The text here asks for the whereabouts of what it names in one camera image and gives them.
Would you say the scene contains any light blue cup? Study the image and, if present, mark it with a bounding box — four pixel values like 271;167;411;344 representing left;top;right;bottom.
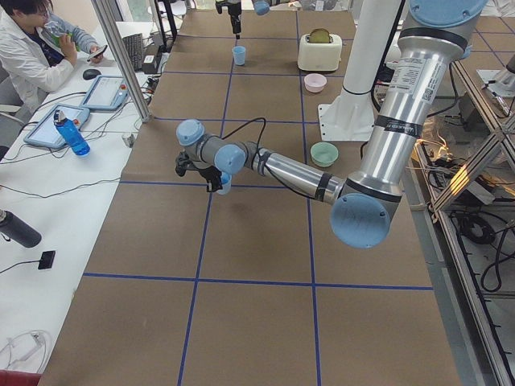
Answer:
232;45;246;66
216;172;232;195

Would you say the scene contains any cream toaster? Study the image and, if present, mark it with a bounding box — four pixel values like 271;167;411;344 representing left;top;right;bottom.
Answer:
297;34;343;72

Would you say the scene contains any toast slice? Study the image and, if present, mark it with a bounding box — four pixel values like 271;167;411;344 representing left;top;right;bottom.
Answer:
307;28;332;44

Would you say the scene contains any black box on desk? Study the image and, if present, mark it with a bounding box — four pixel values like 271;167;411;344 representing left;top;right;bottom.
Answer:
142;43;167;74

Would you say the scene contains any pink bowl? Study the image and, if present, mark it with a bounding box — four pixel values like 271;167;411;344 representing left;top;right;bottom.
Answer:
303;73;328;93

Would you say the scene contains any black keyboard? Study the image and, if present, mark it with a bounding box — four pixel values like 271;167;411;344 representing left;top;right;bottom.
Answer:
122;33;144;72

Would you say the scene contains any green bowl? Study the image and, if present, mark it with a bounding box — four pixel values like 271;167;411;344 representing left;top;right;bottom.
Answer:
310;142;339;168

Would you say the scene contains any far teach pendant tablet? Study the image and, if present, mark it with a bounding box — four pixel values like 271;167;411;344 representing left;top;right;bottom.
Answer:
80;76;128;111

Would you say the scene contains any teach pendant tablet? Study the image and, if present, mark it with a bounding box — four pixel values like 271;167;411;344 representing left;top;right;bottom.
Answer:
23;104;90;150
80;76;128;111

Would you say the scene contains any blue water bottle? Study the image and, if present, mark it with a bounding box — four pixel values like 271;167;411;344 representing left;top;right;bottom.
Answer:
53;109;90;157

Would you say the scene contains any black computer mouse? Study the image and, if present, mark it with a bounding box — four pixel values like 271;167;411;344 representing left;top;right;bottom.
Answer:
82;68;101;80

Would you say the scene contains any near teach pendant tablet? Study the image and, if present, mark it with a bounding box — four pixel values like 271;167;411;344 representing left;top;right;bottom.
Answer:
23;104;90;150

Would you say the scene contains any small black square device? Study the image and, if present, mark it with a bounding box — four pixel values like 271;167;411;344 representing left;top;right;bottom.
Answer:
38;250;56;270

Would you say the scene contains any black thermos bottle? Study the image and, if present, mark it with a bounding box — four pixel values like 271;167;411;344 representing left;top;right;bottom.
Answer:
1;210;42;248

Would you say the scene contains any person in white coat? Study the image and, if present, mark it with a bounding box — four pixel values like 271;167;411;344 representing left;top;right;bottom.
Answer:
1;1;103;113

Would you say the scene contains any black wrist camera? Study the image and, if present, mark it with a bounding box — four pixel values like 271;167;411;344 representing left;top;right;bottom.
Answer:
175;151;192;177

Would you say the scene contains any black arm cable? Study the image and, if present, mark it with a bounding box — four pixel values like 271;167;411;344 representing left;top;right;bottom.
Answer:
219;117;315;198

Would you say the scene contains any aluminium frame post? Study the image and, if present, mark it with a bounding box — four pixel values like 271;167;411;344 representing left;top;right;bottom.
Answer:
91;0;150;123

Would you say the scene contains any white cable bundle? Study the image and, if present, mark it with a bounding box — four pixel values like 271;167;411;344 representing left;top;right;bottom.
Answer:
0;329;52;373

